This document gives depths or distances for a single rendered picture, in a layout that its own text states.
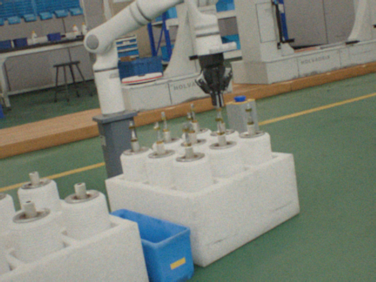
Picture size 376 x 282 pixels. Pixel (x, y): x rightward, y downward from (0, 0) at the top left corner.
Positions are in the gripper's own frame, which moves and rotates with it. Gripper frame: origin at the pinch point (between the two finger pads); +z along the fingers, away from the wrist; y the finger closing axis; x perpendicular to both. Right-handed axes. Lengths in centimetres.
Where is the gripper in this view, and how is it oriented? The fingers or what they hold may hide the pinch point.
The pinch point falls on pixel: (217, 100)
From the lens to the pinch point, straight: 150.8
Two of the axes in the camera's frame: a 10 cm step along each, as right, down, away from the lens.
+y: -8.0, 2.4, -5.5
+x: 5.7, 0.7, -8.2
